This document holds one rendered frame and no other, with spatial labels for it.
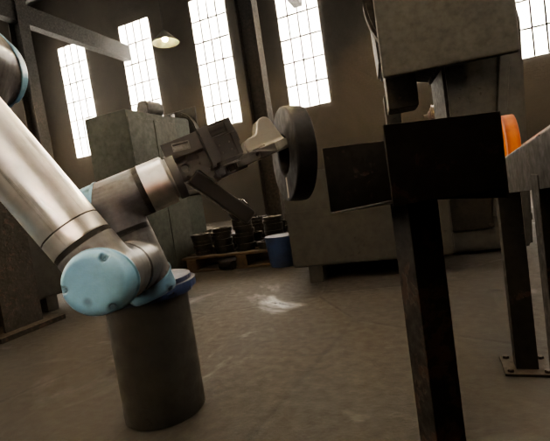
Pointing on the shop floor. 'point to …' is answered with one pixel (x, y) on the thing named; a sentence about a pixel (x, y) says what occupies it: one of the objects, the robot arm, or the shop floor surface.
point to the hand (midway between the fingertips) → (290, 142)
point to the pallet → (235, 244)
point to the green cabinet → (98, 128)
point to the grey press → (454, 80)
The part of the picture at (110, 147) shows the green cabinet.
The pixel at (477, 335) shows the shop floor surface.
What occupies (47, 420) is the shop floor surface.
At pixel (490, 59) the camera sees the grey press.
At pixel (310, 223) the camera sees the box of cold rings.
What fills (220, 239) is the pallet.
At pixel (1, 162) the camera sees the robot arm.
